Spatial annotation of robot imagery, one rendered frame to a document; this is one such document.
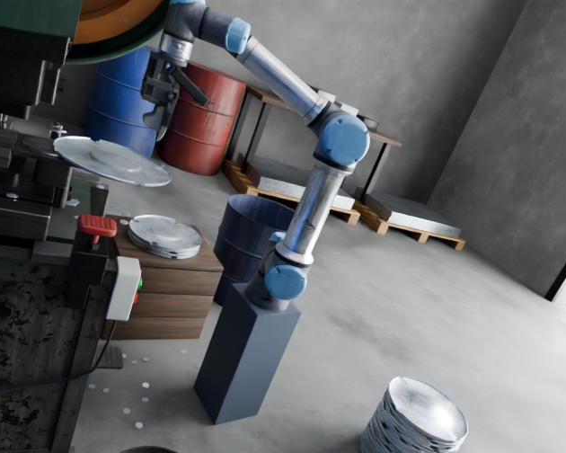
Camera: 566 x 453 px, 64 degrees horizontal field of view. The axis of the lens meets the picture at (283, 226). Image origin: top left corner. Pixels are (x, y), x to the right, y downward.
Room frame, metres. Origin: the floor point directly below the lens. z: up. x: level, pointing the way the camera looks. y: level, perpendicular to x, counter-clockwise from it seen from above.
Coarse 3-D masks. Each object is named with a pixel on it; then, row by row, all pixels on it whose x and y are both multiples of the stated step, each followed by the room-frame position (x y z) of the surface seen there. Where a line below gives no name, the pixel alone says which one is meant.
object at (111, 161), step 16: (64, 144) 1.06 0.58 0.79; (80, 144) 1.11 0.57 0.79; (96, 144) 1.17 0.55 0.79; (112, 144) 1.22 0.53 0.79; (80, 160) 1.00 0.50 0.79; (96, 160) 1.04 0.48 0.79; (112, 160) 1.08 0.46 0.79; (128, 160) 1.13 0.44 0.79; (144, 160) 1.21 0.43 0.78; (112, 176) 0.99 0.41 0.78; (128, 176) 1.03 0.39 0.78; (144, 176) 1.08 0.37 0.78; (160, 176) 1.13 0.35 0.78
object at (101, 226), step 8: (80, 216) 0.78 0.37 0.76; (88, 216) 0.80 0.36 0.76; (96, 216) 0.81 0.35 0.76; (80, 224) 0.75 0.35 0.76; (88, 224) 0.76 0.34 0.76; (96, 224) 0.77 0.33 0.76; (104, 224) 0.79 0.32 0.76; (112, 224) 0.80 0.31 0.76; (88, 232) 0.75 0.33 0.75; (96, 232) 0.76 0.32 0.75; (104, 232) 0.77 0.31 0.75; (112, 232) 0.78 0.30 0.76; (96, 240) 0.78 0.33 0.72
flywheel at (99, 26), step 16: (96, 0) 1.36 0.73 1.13; (112, 0) 1.38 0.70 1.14; (128, 0) 1.37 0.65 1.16; (144, 0) 1.39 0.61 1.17; (160, 0) 1.41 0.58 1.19; (80, 16) 1.33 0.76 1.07; (96, 16) 1.34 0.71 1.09; (112, 16) 1.35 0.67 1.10; (128, 16) 1.37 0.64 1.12; (144, 16) 1.39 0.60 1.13; (80, 32) 1.32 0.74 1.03; (96, 32) 1.34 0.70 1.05; (112, 32) 1.36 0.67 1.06
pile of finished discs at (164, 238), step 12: (144, 216) 1.74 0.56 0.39; (156, 216) 1.78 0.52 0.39; (132, 228) 1.59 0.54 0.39; (144, 228) 1.63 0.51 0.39; (156, 228) 1.66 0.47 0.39; (168, 228) 1.70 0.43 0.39; (180, 228) 1.76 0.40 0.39; (192, 228) 1.79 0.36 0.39; (132, 240) 1.55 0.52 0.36; (144, 240) 1.53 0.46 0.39; (156, 240) 1.57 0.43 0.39; (168, 240) 1.61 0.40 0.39; (180, 240) 1.65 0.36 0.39; (192, 240) 1.69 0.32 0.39; (156, 252) 1.53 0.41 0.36; (168, 252) 1.54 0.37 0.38; (180, 252) 1.57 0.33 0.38; (192, 252) 1.62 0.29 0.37
